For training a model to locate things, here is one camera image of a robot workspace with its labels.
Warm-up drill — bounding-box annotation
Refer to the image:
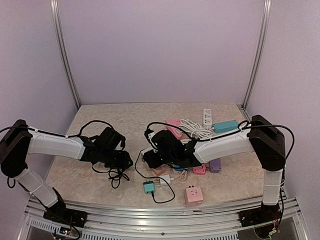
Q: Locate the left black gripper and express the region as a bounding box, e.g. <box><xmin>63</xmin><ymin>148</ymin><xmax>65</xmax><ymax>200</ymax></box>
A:
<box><xmin>99</xmin><ymin>148</ymin><xmax>133</xmax><ymax>169</ymax></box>

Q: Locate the pink charger plug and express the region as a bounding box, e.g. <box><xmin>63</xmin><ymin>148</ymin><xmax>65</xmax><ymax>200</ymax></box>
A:
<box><xmin>152</xmin><ymin>166</ymin><xmax>166</xmax><ymax>176</ymax></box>

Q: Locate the black usb cable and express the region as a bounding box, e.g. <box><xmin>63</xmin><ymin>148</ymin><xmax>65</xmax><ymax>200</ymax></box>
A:
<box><xmin>134</xmin><ymin>148</ymin><xmax>176</xmax><ymax>204</ymax></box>
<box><xmin>91</xmin><ymin>162</ymin><xmax>131</xmax><ymax>190</ymax></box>

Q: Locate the white usb charger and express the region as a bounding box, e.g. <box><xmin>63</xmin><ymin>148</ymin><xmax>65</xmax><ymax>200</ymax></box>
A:
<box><xmin>158</xmin><ymin>174</ymin><xmax>174</xmax><ymax>187</ymax></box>

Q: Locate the blue plug adapter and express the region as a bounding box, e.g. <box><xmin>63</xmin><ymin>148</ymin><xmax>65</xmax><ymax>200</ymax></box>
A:
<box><xmin>173</xmin><ymin>165</ymin><xmax>184</xmax><ymax>173</ymax></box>

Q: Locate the teal usb charger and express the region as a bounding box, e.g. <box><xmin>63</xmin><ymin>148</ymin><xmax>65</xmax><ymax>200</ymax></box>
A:
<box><xmin>143</xmin><ymin>181</ymin><xmax>156</xmax><ymax>195</ymax></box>

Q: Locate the thin white usb cable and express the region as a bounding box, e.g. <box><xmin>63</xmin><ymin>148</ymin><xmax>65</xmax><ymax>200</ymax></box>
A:
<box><xmin>172</xmin><ymin>168</ymin><xmax>191</xmax><ymax>183</ymax></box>

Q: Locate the pink triangular socket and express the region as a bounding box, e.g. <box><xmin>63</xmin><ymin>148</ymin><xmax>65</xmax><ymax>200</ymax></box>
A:
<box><xmin>165</xmin><ymin>118</ymin><xmax>189</xmax><ymax>140</ymax></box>

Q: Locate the pink socket adapter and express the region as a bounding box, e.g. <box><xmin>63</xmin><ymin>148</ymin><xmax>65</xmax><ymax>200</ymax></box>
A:
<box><xmin>192</xmin><ymin>164</ymin><xmax>207</xmax><ymax>176</ymax></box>

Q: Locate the white power cord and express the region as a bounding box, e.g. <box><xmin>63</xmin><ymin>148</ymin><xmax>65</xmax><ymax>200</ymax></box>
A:
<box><xmin>176</xmin><ymin>118</ymin><xmax>215</xmax><ymax>145</ymax></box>

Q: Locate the pink cube socket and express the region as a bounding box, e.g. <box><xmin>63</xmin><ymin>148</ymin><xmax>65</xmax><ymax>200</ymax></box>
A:
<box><xmin>184</xmin><ymin>186</ymin><xmax>204</xmax><ymax>207</ymax></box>

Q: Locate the white cube socket adapter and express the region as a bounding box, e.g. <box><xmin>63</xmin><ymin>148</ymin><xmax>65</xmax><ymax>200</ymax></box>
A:
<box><xmin>141</xmin><ymin>147</ymin><xmax>154</xmax><ymax>162</ymax></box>

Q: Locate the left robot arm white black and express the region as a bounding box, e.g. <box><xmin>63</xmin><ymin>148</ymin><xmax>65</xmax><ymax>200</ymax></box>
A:
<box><xmin>0</xmin><ymin>119</ymin><xmax>133</xmax><ymax>223</ymax></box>

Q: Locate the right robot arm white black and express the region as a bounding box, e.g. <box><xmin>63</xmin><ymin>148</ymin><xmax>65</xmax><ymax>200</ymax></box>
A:
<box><xmin>142</xmin><ymin>115</ymin><xmax>294</xmax><ymax>222</ymax></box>

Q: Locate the purple power strip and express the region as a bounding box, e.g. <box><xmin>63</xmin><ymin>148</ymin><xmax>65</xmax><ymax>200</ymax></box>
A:
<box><xmin>209</xmin><ymin>158</ymin><xmax>222</xmax><ymax>173</ymax></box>

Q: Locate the white power strip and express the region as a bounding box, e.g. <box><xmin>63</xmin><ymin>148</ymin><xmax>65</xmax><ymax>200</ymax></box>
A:
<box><xmin>202</xmin><ymin>108</ymin><xmax>213</xmax><ymax>129</ymax></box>

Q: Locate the teal power strip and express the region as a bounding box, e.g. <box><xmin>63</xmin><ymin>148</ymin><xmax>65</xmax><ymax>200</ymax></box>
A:
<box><xmin>212</xmin><ymin>120</ymin><xmax>238</xmax><ymax>134</ymax></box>

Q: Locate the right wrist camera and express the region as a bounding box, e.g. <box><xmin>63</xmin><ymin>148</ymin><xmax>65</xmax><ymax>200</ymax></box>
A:
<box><xmin>144</xmin><ymin>128</ymin><xmax>156</xmax><ymax>145</ymax></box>

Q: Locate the front aluminium rail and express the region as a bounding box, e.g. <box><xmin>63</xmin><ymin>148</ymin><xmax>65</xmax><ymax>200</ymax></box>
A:
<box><xmin>17</xmin><ymin>197</ymin><xmax>310</xmax><ymax>240</ymax></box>

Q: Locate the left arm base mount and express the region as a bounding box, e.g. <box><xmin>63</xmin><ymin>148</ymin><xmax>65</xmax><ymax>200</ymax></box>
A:
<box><xmin>43</xmin><ymin>187</ymin><xmax>88</xmax><ymax>228</ymax></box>

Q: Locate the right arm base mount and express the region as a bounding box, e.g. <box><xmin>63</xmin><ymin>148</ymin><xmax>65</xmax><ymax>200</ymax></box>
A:
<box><xmin>238</xmin><ymin>201</ymin><xmax>283</xmax><ymax>228</ymax></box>

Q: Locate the left aluminium frame post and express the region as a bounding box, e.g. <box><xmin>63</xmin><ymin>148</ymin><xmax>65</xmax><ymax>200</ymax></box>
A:
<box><xmin>50</xmin><ymin>0</ymin><xmax>82</xmax><ymax>110</ymax></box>

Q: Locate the aluminium frame post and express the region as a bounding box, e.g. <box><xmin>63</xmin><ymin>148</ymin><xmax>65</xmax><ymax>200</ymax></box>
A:
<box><xmin>241</xmin><ymin>0</ymin><xmax>272</xmax><ymax>111</ymax></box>
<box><xmin>50</xmin><ymin>0</ymin><xmax>82</xmax><ymax>110</ymax></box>

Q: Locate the right aluminium frame post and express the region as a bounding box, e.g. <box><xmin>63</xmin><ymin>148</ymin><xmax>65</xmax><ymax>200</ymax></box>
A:
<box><xmin>241</xmin><ymin>0</ymin><xmax>272</xmax><ymax>111</ymax></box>

